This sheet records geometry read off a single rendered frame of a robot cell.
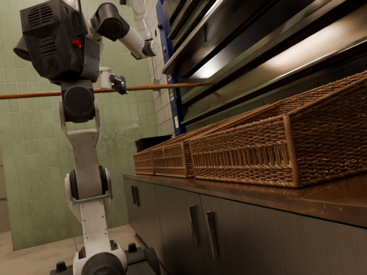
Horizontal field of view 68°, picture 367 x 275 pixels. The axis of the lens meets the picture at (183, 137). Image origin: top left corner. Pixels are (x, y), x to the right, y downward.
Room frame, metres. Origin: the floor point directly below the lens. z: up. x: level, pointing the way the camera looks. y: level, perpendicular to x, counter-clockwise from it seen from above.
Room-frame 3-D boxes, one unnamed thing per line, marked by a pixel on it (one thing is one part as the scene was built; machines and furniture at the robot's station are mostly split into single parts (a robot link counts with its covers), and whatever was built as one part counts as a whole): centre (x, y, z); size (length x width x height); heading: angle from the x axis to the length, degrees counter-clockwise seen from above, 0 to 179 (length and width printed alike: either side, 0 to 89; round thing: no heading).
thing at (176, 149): (1.46, -0.12, 0.72); 0.56 x 0.49 x 0.28; 20
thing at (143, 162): (2.01, 0.10, 0.72); 0.56 x 0.49 x 0.28; 22
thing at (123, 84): (1.72, 0.36, 1.19); 0.12 x 0.10 x 0.13; 166
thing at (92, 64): (1.25, 0.48, 1.26); 0.34 x 0.30 x 0.36; 76
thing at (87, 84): (1.22, 0.44, 1.00); 0.28 x 0.13 x 0.18; 21
